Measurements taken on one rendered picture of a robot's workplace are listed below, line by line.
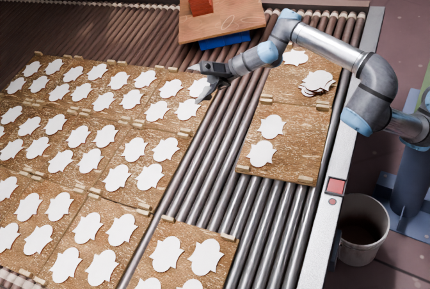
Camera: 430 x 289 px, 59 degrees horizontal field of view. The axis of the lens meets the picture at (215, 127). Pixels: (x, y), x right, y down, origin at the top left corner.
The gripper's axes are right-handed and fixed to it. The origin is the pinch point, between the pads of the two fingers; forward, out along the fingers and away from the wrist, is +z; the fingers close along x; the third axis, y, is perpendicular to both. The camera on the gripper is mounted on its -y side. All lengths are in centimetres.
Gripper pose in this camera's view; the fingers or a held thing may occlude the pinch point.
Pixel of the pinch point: (189, 85)
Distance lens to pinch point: 145.7
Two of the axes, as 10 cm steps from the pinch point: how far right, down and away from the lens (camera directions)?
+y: 5.4, 1.5, 8.3
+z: -8.2, 3.2, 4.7
